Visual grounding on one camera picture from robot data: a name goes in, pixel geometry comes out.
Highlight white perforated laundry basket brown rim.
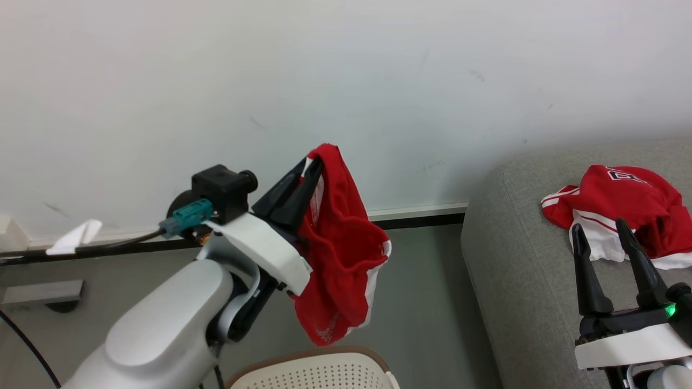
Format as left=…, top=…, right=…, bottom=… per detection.
left=225, top=347, right=401, bottom=389

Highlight grey floor socket plate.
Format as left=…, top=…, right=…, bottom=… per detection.
left=0, top=279, right=86, bottom=314

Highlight red shorts white side stripe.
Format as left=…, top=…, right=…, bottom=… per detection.
left=293, top=143, right=392, bottom=347

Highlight red white sports jersey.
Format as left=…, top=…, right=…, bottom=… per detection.
left=541, top=164, right=692, bottom=270

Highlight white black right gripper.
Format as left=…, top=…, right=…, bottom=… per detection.
left=570, top=218, right=692, bottom=372

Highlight black and white baseboard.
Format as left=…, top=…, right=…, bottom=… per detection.
left=0, top=203, right=469, bottom=266

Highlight thin black cable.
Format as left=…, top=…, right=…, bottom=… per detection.
left=0, top=310, right=62, bottom=389

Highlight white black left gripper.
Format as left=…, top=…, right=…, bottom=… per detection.
left=204, top=157, right=324, bottom=297

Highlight white paper cable tag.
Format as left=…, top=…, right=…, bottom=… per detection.
left=45, top=219, right=103, bottom=256

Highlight grey fabric sofa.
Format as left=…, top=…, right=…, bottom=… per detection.
left=460, top=139, right=692, bottom=389

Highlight black cable teal connector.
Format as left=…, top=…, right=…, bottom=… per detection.
left=76, top=198, right=215, bottom=252

